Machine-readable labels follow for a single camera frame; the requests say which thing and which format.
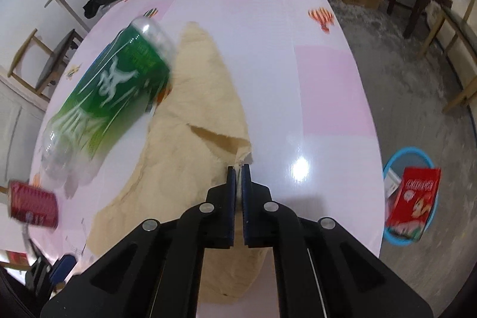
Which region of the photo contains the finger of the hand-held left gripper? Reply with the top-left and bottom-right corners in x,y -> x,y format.
24,254 -> 77,300

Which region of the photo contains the beige paper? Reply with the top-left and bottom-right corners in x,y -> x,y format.
87,21 -> 271,304

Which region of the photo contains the wooden chair with dark seat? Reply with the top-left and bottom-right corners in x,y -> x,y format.
7,28 -> 84,103
421,1 -> 477,114

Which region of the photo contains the blue plastic waste basket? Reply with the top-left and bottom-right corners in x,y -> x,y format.
383,147 -> 440,247

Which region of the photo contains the clear plastic bottle green label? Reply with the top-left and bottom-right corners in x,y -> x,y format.
39,16 -> 176,192

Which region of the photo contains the red milk drink can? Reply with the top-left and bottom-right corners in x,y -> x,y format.
7,179 -> 59,229

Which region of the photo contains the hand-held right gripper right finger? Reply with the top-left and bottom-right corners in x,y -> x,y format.
240,163 -> 435,318

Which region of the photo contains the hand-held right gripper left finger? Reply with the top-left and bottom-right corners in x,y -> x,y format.
40,166 -> 238,318

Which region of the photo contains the red snack bag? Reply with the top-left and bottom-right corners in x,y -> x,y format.
385,167 -> 441,242

